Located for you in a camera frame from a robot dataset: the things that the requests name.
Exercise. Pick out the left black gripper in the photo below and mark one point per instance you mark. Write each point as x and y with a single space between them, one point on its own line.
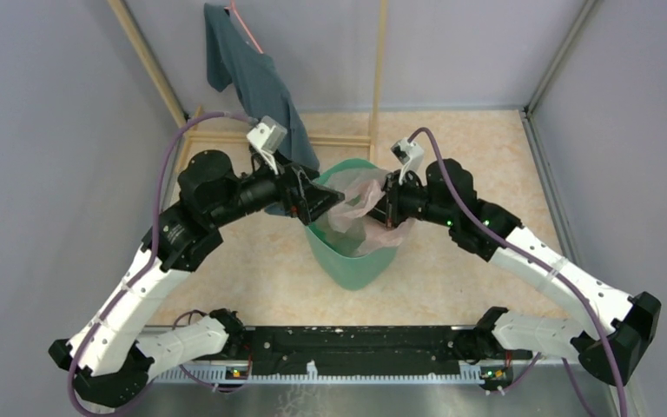
312 200

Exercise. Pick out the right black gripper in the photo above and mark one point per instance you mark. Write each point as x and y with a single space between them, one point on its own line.
388 210

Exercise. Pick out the pink plastic trash bag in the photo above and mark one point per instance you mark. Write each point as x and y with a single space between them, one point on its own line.
347 227

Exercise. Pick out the green plastic trash bin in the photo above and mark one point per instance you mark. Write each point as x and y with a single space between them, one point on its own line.
351 273

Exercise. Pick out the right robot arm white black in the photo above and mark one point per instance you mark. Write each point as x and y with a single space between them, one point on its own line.
608 330

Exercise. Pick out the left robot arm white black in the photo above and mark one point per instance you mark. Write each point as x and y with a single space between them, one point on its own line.
110 362

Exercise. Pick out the dark teal hanging cloth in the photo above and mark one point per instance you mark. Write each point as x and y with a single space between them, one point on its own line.
231 61

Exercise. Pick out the pink clothes hanger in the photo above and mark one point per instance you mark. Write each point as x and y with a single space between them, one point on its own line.
232 8

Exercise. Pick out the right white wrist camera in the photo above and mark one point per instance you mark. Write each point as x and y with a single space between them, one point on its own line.
410 155

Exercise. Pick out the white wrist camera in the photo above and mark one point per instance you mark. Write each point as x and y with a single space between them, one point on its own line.
410 155
265 138

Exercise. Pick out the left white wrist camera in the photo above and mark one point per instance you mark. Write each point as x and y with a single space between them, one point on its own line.
265 138

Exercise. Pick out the wooden clothes rack frame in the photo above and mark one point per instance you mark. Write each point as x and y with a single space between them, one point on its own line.
197 135

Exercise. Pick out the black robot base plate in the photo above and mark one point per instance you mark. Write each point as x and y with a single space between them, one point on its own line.
364 351

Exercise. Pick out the grey slotted cable duct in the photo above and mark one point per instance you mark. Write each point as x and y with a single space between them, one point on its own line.
218 376

